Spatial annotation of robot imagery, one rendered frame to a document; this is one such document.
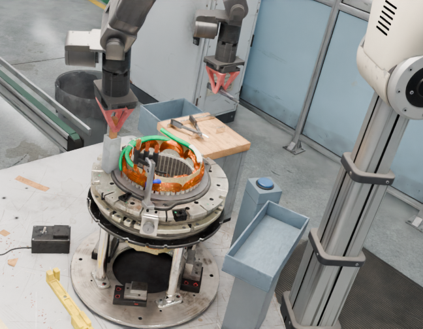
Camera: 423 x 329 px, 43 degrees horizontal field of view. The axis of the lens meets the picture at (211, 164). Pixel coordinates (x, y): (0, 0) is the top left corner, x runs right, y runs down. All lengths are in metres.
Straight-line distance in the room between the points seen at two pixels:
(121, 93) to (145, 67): 2.84
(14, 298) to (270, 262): 0.61
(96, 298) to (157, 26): 2.69
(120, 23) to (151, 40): 2.87
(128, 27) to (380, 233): 2.56
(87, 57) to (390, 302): 2.14
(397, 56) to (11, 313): 1.01
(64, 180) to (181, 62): 2.03
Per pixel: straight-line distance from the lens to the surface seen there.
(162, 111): 1.68
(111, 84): 1.10
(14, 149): 3.41
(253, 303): 1.26
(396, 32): 1.15
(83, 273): 1.40
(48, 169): 1.81
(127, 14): 0.97
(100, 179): 1.21
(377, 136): 1.27
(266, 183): 1.40
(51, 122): 2.13
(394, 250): 3.22
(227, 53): 1.45
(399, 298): 2.90
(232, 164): 1.53
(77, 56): 1.08
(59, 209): 1.63
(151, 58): 3.88
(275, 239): 1.25
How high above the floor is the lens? 1.78
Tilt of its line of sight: 31 degrees down
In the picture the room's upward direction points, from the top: 12 degrees clockwise
